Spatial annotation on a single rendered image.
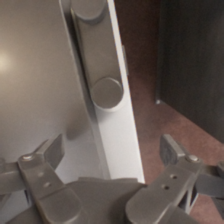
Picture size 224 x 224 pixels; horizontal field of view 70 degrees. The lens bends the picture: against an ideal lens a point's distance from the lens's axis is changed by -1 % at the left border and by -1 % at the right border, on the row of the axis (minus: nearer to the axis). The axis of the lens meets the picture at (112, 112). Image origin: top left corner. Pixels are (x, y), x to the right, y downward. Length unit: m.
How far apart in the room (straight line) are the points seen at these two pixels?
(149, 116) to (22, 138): 0.95
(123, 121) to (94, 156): 0.05
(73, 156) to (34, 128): 0.05
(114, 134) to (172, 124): 0.95
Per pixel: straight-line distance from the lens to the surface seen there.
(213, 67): 0.55
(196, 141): 1.24
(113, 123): 0.19
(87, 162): 0.17
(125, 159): 0.21
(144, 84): 1.03
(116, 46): 0.17
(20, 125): 0.17
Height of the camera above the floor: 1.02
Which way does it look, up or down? 75 degrees down
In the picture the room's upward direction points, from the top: 174 degrees counter-clockwise
